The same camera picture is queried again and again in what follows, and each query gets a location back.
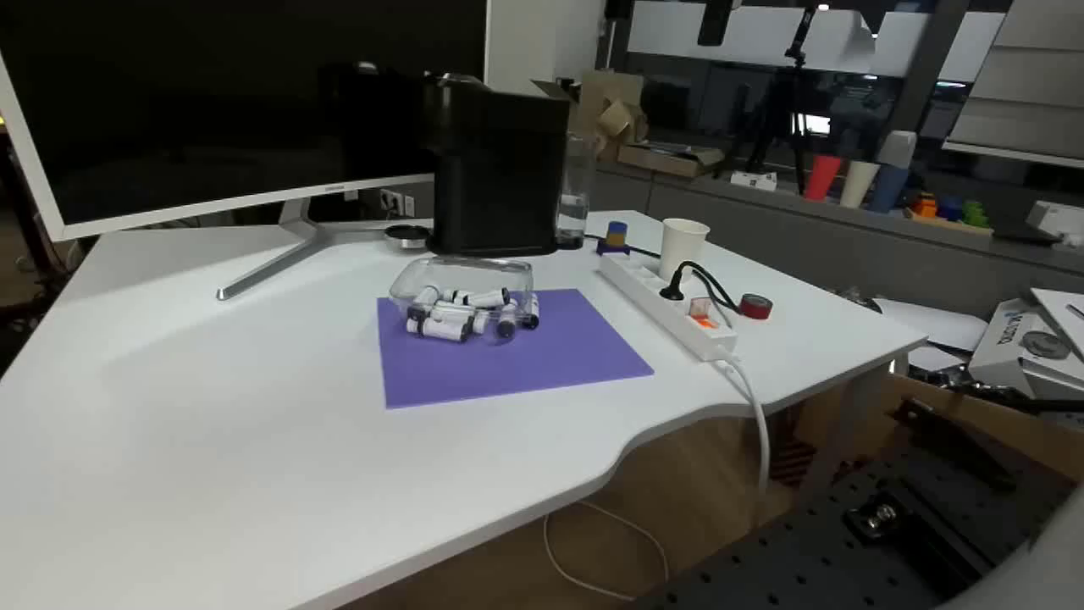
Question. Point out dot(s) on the purple paper mat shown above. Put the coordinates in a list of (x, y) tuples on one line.
[(571, 348)]

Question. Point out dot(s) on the small white bottle right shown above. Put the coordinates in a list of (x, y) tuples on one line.
[(515, 317)]

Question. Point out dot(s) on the black perforated breadboard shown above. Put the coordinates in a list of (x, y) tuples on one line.
[(900, 532)]

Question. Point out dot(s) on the white curved computer monitor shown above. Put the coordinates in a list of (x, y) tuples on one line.
[(134, 114)]

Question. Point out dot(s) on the cardboard box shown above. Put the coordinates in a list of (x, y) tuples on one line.
[(605, 109)]

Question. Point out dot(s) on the small blue orange object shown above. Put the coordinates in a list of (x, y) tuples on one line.
[(614, 235)]

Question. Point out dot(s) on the small white bottle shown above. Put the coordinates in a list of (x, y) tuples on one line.
[(438, 328), (515, 317)]

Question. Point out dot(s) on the cream plastic cup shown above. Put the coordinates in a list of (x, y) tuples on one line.
[(858, 180)]

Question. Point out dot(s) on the blue plastic cup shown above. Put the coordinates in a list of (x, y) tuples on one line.
[(890, 183)]

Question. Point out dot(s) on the red black tape roll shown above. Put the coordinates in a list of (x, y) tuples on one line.
[(753, 305)]

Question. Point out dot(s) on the white paper cup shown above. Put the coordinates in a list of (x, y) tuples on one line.
[(683, 242)]

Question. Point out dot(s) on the red plastic cup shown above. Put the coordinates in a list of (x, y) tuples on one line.
[(822, 177)]

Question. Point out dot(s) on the small white bottle front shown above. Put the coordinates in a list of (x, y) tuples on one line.
[(438, 328)]

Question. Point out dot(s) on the white power strip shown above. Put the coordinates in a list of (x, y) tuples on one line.
[(644, 288)]

